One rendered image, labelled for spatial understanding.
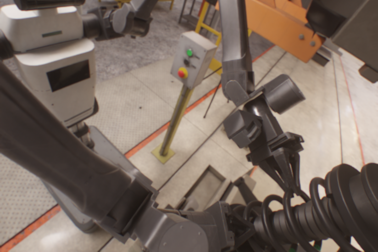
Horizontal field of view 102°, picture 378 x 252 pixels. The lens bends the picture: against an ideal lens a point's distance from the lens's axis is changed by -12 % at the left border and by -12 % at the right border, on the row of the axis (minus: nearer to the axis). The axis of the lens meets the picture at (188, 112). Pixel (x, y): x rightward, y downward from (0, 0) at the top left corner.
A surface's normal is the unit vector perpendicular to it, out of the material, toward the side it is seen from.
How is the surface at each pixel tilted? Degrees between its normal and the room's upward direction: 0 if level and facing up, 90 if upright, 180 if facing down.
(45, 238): 0
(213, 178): 0
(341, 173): 8
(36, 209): 0
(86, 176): 60
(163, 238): 21
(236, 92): 74
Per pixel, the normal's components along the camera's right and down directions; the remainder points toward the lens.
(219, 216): -0.91, -0.26
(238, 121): -0.82, -0.21
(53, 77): 0.76, 0.60
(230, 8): -0.54, 0.16
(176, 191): 0.29, -0.66
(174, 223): 0.41, -0.34
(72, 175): 0.81, 0.19
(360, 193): -0.84, -0.53
